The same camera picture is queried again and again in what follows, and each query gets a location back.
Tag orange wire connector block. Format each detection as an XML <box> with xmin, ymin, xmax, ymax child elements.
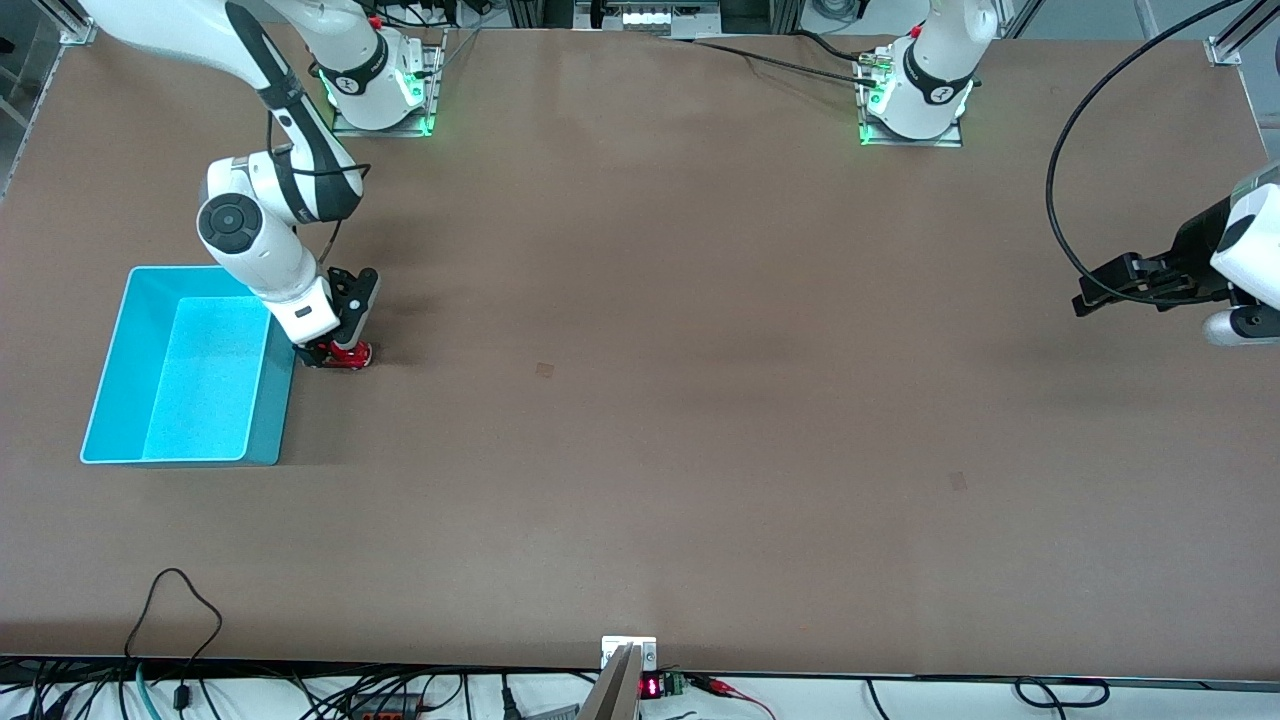
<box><xmin>345</xmin><ymin>692</ymin><xmax>423</xmax><ymax>719</ymax></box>

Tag long black looping cable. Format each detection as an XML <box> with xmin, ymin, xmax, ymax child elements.
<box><xmin>1045</xmin><ymin>0</ymin><xmax>1247</xmax><ymax>301</ymax></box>

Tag red clip lead wire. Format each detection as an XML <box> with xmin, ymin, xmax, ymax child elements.
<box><xmin>688</xmin><ymin>674</ymin><xmax>779</xmax><ymax>720</ymax></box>

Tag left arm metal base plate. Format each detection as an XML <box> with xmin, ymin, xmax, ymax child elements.
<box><xmin>854</xmin><ymin>45</ymin><xmax>967</xmax><ymax>150</ymax></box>

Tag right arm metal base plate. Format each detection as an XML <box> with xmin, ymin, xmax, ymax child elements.
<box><xmin>330</xmin><ymin>28</ymin><xmax>448</xmax><ymax>139</ymax></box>

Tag aluminium frame corner post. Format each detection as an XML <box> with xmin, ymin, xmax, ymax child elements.
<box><xmin>1204</xmin><ymin>0</ymin><xmax>1280</xmax><ymax>68</ymax></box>
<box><xmin>35</xmin><ymin>0</ymin><xmax>98</xmax><ymax>47</ymax></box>

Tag black cable across table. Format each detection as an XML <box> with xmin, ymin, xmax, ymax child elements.
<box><xmin>655</xmin><ymin>30</ymin><xmax>886</xmax><ymax>89</ymax></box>

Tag black coiled cable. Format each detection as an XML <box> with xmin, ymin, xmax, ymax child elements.
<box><xmin>1013</xmin><ymin>677</ymin><xmax>1112</xmax><ymax>710</ymax></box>

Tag blue plastic box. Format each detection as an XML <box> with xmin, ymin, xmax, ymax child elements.
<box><xmin>79</xmin><ymin>265</ymin><xmax>297</xmax><ymax>467</ymax></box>

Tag grey camera mount bar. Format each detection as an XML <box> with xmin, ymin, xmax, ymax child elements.
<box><xmin>577</xmin><ymin>644</ymin><xmax>642</xmax><ymax>720</ymax></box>

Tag black cable along right arm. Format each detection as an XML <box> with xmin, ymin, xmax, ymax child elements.
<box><xmin>264</xmin><ymin>108</ymin><xmax>373</xmax><ymax>266</ymax></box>

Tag metal table edge bracket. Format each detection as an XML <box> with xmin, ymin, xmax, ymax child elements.
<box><xmin>600</xmin><ymin>635</ymin><xmax>659</xmax><ymax>672</ymax></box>

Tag thin black cable loop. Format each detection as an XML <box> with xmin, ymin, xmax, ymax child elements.
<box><xmin>123</xmin><ymin>567</ymin><xmax>224</xmax><ymax>706</ymax></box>

